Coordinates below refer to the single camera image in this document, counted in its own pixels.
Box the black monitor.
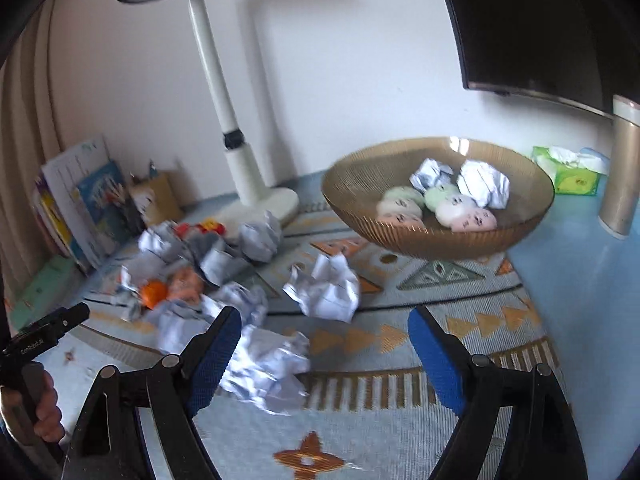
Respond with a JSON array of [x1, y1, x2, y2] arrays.
[[430, 0, 640, 121]]

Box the beige curtain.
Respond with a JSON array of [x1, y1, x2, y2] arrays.
[[0, 0, 66, 306]]

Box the cream face squishy toy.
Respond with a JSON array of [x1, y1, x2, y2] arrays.
[[376, 199, 426, 226]]

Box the bunch of pens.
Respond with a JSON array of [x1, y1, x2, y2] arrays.
[[131, 159, 162, 183]]

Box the orange ball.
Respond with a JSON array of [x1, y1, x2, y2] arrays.
[[139, 281, 168, 309]]

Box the pink face squishy toy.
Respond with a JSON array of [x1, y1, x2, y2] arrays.
[[452, 207, 498, 232]]

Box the orange printed packet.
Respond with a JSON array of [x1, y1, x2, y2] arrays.
[[167, 267, 205, 303]]

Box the pile of papers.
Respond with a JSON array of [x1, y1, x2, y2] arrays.
[[111, 225, 362, 417]]

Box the green face squishy toy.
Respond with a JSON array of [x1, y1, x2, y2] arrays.
[[384, 186, 426, 206], [424, 183, 462, 210]]

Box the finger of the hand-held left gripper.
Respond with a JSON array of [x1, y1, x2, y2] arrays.
[[34, 302, 91, 342]]

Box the dark pen cup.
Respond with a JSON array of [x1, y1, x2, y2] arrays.
[[120, 190, 146, 235]]

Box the person's left hand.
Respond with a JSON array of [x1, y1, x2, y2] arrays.
[[0, 371, 64, 448]]

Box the brown ribbed glass bowl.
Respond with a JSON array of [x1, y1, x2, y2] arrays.
[[321, 136, 556, 261]]

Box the brown pen holder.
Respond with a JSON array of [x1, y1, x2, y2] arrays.
[[131, 170, 185, 226]]

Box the light green flat box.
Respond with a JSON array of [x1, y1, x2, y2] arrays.
[[9, 255, 83, 318]]

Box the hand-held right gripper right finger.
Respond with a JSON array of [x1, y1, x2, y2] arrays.
[[407, 305, 588, 480]]

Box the blue picture book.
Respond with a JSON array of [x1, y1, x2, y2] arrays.
[[76, 160, 132, 256]]

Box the white desk lamp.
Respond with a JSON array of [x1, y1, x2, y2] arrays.
[[112, 0, 301, 223]]

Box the patterned woven table mat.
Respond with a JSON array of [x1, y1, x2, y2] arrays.
[[37, 172, 568, 480]]

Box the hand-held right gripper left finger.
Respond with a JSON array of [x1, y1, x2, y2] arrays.
[[62, 305, 243, 480]]

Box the yellow books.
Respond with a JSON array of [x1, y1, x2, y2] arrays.
[[31, 175, 83, 271]]

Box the green tissue box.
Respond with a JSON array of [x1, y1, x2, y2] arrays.
[[531, 145, 612, 197]]

